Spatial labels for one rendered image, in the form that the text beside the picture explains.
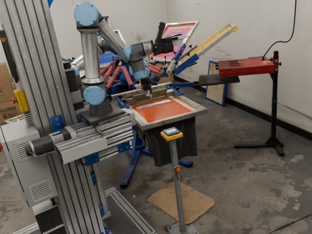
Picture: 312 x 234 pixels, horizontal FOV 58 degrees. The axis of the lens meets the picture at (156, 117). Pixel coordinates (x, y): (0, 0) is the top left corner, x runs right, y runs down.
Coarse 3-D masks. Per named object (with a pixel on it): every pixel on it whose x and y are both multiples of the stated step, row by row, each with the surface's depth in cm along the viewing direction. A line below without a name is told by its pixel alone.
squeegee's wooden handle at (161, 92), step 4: (164, 88) 281; (152, 92) 275; (156, 92) 277; (160, 92) 278; (164, 92) 280; (132, 96) 272; (136, 96) 271; (140, 96) 272; (144, 96) 274; (152, 96) 277; (156, 96) 278; (160, 96) 280; (136, 100) 272; (140, 100) 273
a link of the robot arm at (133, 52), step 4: (132, 44) 153; (136, 44) 152; (140, 44) 151; (124, 48) 151; (128, 48) 151; (132, 48) 151; (136, 48) 151; (140, 48) 151; (124, 52) 151; (128, 52) 151; (132, 52) 151; (136, 52) 151; (140, 52) 152; (144, 52) 152; (128, 56) 152; (132, 56) 152; (136, 56) 152; (140, 56) 153; (132, 60) 153
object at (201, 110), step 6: (174, 96) 287; (180, 96) 274; (186, 102) 262; (192, 102) 253; (198, 108) 241; (204, 108) 235; (180, 114) 229; (186, 114) 228; (192, 114) 230; (198, 114) 232; (138, 120) 229; (156, 120) 224; (162, 120) 222; (168, 120) 223; (174, 120) 225; (144, 126) 218; (150, 126) 219; (156, 126) 221
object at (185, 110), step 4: (156, 100) 282; (160, 100) 281; (172, 100) 276; (156, 104) 270; (176, 104) 263; (180, 104) 262; (180, 108) 252; (184, 108) 251; (176, 112) 244; (180, 112) 243; (184, 112) 242
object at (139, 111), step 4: (140, 104) 276; (144, 104) 275; (140, 112) 256; (144, 112) 254; (144, 116) 245; (148, 116) 244; (164, 116) 240; (168, 116) 238; (148, 120) 235; (152, 120) 234
